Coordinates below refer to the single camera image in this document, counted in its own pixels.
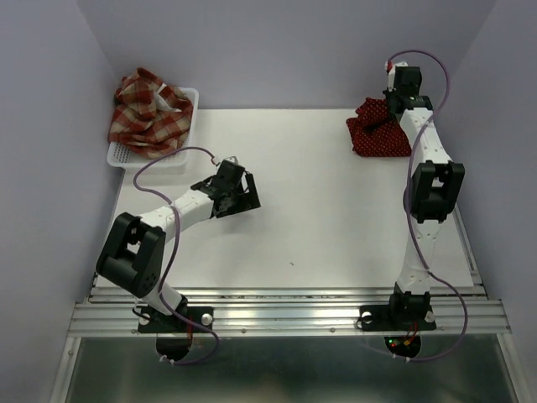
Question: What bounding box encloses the red beige plaid skirt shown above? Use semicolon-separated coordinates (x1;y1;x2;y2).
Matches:
108;67;194;160

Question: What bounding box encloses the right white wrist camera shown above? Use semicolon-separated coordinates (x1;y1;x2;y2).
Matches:
385;60;409;92

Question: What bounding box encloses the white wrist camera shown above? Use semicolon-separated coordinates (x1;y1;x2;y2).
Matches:
224;155;239;164
385;60;409;92

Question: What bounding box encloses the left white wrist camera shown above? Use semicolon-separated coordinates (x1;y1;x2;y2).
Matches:
224;155;239;164

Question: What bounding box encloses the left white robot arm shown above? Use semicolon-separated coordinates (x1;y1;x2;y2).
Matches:
96;160;261;331

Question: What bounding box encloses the white plastic basket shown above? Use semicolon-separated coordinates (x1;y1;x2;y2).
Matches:
107;87;200;170

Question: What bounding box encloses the red polka dot skirt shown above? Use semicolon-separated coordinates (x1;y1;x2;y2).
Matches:
346;118;411;158
356;97;395;131

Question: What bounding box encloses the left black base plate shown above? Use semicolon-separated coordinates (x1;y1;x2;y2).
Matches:
132;306;214;334

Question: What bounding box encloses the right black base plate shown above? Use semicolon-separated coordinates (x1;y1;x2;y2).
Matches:
356;305;437;332

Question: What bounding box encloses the aluminium rail frame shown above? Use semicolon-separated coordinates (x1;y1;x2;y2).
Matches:
50;108;529;403

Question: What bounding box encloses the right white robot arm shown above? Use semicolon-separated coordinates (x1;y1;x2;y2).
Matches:
357;62;465;332

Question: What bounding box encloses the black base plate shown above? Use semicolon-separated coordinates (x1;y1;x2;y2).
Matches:
132;306;214;334
356;305;437;332

